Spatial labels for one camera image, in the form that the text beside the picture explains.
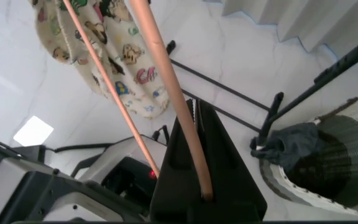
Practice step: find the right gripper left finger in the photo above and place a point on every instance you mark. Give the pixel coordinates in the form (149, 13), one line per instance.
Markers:
(172, 180)

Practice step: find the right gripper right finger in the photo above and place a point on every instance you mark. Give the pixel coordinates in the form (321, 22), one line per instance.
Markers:
(232, 186)

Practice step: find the pink clothes hanger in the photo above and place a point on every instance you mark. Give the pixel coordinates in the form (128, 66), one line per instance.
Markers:
(163, 62)

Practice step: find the cream printed garment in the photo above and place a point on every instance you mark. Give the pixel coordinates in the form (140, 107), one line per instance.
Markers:
(126, 37)

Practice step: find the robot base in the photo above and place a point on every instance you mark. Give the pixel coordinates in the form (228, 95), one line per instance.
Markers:
(11, 186)

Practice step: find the black clothes rack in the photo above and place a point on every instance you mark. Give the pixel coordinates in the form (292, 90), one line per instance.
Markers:
(337, 68)

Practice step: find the dark grey garment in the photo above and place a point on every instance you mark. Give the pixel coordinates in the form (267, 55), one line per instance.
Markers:
(291, 146)

